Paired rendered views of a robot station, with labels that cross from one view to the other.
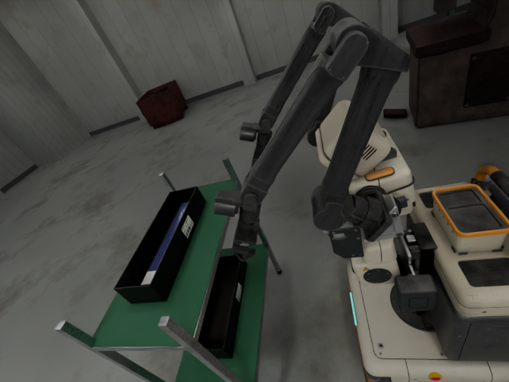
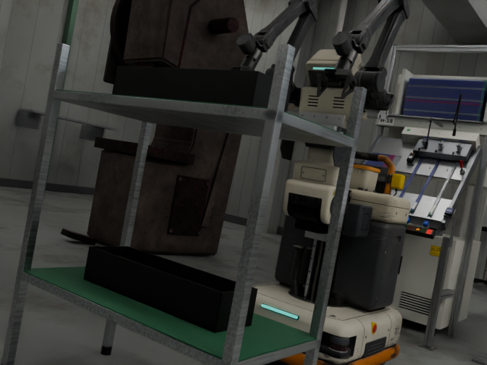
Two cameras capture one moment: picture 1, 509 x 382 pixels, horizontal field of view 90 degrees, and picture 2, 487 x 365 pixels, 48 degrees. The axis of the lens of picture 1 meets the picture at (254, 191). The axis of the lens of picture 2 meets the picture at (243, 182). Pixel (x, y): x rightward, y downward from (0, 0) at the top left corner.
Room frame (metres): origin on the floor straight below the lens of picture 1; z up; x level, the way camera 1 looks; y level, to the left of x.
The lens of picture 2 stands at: (0.33, 2.04, 0.78)
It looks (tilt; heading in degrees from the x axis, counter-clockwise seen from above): 1 degrees down; 285
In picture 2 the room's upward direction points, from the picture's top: 10 degrees clockwise
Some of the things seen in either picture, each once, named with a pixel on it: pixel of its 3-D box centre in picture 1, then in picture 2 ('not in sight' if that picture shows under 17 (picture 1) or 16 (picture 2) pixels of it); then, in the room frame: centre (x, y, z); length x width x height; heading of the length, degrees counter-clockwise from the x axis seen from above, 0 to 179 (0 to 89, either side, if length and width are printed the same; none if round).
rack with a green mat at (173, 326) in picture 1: (213, 287); (173, 238); (0.95, 0.43, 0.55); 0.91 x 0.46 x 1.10; 159
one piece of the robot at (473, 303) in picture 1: (449, 264); (338, 234); (0.53, -0.63, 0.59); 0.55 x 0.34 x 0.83; 158
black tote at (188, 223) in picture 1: (168, 236); (196, 93); (0.95, 0.45, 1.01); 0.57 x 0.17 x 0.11; 159
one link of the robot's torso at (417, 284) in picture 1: (386, 270); (328, 215); (0.57, -0.37, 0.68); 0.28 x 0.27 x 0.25; 158
